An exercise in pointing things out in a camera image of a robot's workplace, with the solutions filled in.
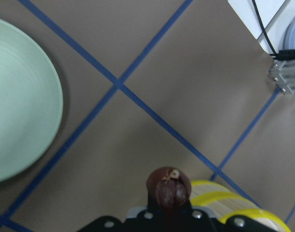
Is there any brown steamed bun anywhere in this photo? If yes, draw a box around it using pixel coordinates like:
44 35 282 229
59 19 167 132
146 167 192 213

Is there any yellow bamboo steamer basket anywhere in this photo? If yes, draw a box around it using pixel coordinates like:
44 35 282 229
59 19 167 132
190 180 290 232

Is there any black camera cable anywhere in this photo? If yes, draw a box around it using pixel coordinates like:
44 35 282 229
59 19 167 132
252 0 295 61

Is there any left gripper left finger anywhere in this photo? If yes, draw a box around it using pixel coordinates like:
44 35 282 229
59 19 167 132
147 186 159 212

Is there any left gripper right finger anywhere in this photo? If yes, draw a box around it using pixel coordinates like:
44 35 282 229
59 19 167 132
181 194 192 213

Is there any aluminium frame post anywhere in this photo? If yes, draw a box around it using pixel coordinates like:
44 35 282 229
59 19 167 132
269 59 295 95

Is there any blue plate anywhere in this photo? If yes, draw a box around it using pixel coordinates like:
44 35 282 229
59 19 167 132
282 17 295 50

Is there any green plate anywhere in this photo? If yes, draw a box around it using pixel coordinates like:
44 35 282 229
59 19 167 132
0 19 63 182

